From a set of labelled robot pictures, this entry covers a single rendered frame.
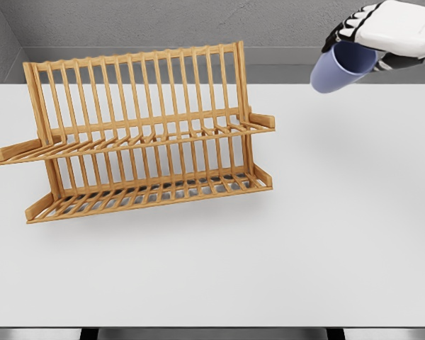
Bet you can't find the wooden two-tier dish rack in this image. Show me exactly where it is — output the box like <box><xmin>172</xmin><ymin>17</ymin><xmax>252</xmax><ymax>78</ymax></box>
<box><xmin>0</xmin><ymin>40</ymin><xmax>278</xmax><ymax>225</ymax></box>

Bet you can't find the blue plastic cup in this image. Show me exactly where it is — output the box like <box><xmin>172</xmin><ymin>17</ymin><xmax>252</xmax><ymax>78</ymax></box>
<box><xmin>310</xmin><ymin>41</ymin><xmax>378</xmax><ymax>95</ymax></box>

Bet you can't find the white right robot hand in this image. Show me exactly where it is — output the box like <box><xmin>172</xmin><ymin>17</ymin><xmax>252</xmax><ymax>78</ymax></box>
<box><xmin>321</xmin><ymin>0</ymin><xmax>425</xmax><ymax>72</ymax></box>

